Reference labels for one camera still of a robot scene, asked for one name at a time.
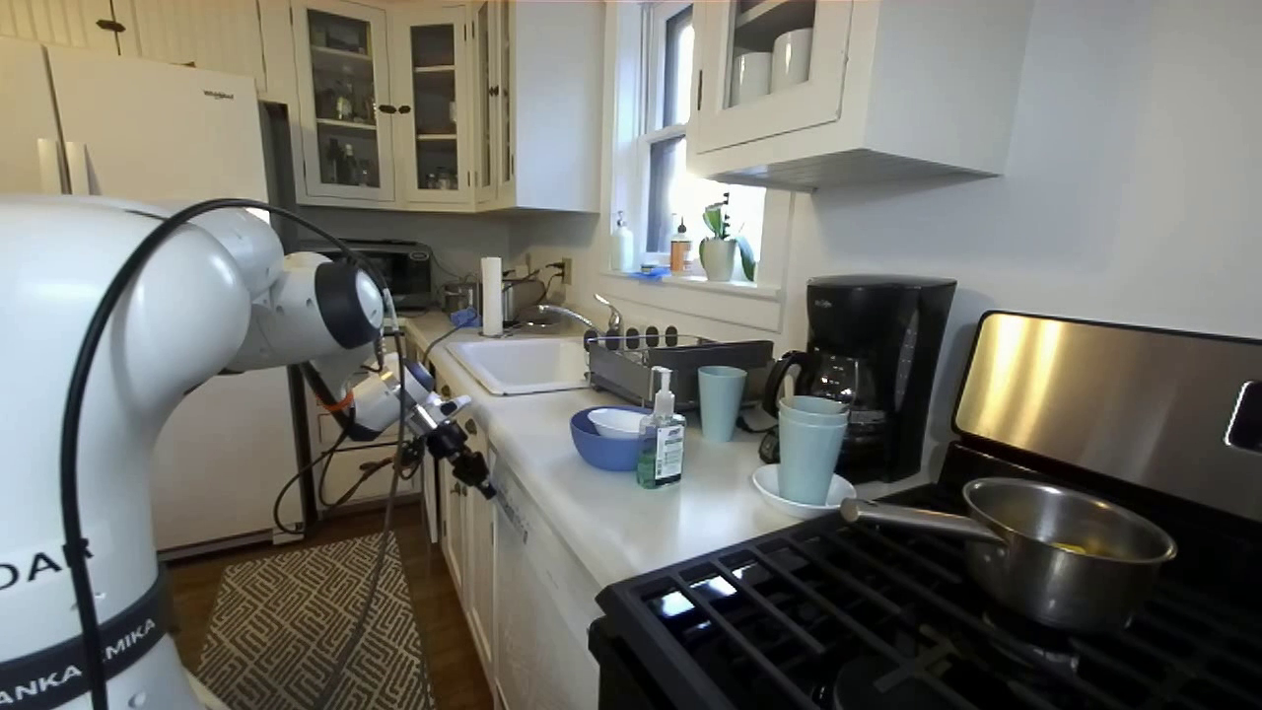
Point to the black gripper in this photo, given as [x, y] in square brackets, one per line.
[437, 416]

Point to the white dishwasher door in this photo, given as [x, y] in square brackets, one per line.
[545, 615]

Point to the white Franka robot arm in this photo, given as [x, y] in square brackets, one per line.
[120, 396]

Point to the white base cabinet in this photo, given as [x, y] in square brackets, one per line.
[461, 554]

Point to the white kitchen sink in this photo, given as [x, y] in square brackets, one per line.
[518, 363]

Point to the blue bowl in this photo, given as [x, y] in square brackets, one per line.
[604, 456]

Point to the small white bowl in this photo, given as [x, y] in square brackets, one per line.
[616, 425]

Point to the white paper towel roll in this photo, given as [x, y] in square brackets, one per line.
[492, 299]

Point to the dark metal pot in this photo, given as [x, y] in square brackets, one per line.
[528, 299]

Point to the chrome faucet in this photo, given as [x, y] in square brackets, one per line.
[576, 316]

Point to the green soap pump bottle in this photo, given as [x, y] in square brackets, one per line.
[664, 448]

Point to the black microwave oven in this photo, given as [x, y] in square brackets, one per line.
[396, 270]

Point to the black dish rack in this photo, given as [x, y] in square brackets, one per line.
[684, 359]

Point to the grey patterned rug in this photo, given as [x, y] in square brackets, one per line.
[300, 631]

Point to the teal plastic cup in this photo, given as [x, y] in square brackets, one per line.
[805, 460]
[814, 405]
[719, 401]

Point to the white bottle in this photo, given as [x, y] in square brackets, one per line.
[621, 246]

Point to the small white plate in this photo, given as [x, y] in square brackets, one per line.
[764, 488]

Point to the white pot with plant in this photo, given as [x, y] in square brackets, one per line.
[714, 258]

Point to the black gas stove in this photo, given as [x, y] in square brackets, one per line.
[814, 615]

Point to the white glass door cabinet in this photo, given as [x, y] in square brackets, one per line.
[553, 104]

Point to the kitchen window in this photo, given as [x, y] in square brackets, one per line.
[675, 130]

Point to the black coffee maker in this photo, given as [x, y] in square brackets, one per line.
[882, 341]

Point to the white refrigerator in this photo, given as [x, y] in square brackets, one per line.
[161, 130]

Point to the white mug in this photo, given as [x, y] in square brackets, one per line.
[790, 59]
[750, 76]

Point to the steel saucepan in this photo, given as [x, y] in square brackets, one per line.
[1051, 567]

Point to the white cabinet with dark knob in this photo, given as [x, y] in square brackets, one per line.
[82, 22]

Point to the white wall cabinet with mugs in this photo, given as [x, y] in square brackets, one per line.
[907, 80]

